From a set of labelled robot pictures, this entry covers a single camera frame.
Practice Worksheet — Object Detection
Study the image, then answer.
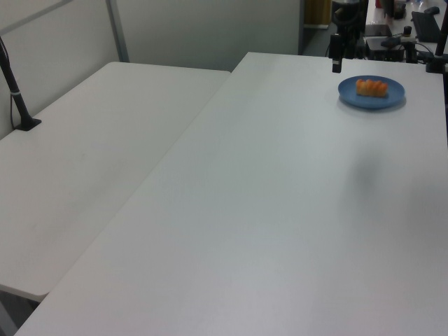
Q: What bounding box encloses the grey metal partition post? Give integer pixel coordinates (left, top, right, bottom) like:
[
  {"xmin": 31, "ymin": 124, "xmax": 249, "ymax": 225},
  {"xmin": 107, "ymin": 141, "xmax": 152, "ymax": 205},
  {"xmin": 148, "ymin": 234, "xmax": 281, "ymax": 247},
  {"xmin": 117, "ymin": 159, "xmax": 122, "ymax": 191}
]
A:
[{"xmin": 106, "ymin": 0, "xmax": 131, "ymax": 64}]

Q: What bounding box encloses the orange glazed bread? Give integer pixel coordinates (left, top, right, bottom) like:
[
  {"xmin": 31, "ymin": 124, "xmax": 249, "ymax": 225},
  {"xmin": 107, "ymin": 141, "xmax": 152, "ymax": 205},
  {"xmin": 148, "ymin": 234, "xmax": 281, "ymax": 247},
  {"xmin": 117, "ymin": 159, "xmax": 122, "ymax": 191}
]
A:
[{"xmin": 356, "ymin": 78, "xmax": 389, "ymax": 98}]

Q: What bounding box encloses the grey electronics box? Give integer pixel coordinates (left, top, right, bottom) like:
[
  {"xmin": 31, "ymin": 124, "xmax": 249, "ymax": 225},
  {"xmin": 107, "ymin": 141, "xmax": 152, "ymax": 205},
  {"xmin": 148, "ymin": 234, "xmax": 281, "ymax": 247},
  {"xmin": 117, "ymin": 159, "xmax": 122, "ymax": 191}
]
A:
[{"xmin": 365, "ymin": 36, "xmax": 404, "ymax": 61}]

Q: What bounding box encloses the yellow panel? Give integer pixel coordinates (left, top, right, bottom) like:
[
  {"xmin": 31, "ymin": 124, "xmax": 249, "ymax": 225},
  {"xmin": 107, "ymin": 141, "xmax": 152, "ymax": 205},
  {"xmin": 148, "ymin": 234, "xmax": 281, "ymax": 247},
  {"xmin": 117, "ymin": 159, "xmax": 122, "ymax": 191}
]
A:
[{"xmin": 303, "ymin": 0, "xmax": 332, "ymax": 27}]

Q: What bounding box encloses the thin black stand cable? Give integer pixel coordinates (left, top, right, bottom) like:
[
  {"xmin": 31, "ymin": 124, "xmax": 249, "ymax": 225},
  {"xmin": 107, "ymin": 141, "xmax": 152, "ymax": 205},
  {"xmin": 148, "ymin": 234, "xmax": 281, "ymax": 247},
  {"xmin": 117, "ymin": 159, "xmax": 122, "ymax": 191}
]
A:
[{"xmin": 9, "ymin": 92, "xmax": 18, "ymax": 130}]

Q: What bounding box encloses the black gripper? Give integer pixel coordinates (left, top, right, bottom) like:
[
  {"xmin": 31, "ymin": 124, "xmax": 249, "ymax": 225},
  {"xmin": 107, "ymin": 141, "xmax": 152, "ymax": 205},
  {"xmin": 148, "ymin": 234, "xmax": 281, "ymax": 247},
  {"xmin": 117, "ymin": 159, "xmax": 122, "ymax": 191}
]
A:
[{"xmin": 330, "ymin": 34, "xmax": 344, "ymax": 74}]

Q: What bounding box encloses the black camera stand pole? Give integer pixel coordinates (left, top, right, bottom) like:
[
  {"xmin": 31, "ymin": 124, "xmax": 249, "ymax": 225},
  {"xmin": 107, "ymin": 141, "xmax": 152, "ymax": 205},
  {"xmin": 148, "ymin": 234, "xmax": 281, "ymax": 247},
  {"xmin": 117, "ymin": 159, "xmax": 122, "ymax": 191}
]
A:
[
  {"xmin": 0, "ymin": 34, "xmax": 42, "ymax": 132},
  {"xmin": 425, "ymin": 20, "xmax": 448, "ymax": 74}
]

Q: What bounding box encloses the blue round plate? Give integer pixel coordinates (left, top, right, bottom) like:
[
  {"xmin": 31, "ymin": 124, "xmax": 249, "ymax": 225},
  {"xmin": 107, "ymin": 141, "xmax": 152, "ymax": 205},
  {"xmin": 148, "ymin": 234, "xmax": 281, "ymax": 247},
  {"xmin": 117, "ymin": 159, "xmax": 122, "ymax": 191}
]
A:
[{"xmin": 337, "ymin": 75, "xmax": 407, "ymax": 111}]

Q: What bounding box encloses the black keyboard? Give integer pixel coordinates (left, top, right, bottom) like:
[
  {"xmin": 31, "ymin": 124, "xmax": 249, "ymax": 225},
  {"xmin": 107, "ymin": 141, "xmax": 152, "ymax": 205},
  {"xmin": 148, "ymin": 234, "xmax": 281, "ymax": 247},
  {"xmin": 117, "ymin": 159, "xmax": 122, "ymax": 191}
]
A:
[{"xmin": 410, "ymin": 10, "xmax": 442, "ymax": 41}]

